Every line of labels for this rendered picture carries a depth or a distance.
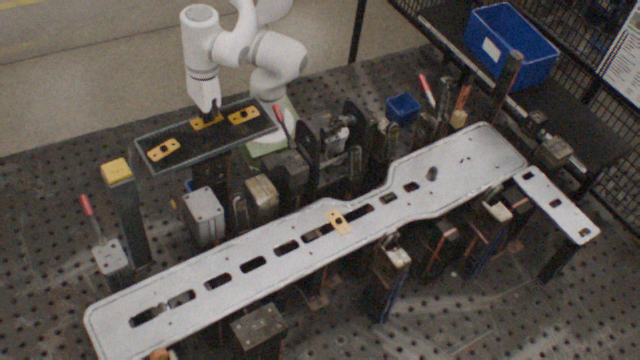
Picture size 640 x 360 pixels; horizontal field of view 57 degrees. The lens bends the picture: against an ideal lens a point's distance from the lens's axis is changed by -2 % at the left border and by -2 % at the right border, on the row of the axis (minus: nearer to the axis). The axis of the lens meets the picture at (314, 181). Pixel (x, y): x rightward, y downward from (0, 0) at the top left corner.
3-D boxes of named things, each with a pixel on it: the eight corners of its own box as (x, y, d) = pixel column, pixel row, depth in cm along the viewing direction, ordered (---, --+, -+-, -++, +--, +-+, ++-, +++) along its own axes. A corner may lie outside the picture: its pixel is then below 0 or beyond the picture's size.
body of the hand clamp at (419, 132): (408, 192, 214) (432, 126, 186) (397, 179, 217) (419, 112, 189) (421, 186, 216) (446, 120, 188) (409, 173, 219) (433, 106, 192)
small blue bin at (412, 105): (396, 131, 232) (400, 116, 225) (381, 115, 236) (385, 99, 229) (417, 122, 236) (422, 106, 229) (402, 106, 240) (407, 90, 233)
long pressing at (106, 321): (111, 387, 135) (110, 384, 134) (77, 309, 146) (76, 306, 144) (532, 166, 188) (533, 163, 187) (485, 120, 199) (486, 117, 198)
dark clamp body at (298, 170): (283, 254, 194) (290, 184, 164) (263, 225, 200) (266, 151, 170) (311, 241, 198) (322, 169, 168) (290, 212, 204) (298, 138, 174)
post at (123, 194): (134, 273, 185) (108, 189, 150) (125, 255, 188) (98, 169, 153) (157, 263, 187) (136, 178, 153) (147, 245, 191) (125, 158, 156)
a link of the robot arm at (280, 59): (260, 70, 202) (260, 17, 182) (309, 90, 199) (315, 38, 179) (243, 94, 196) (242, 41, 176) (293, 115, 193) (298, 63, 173)
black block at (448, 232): (425, 296, 189) (450, 249, 166) (405, 270, 194) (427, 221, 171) (444, 285, 192) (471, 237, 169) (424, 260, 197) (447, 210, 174)
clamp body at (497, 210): (464, 288, 192) (500, 230, 165) (441, 260, 198) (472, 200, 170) (484, 275, 196) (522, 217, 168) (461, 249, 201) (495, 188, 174)
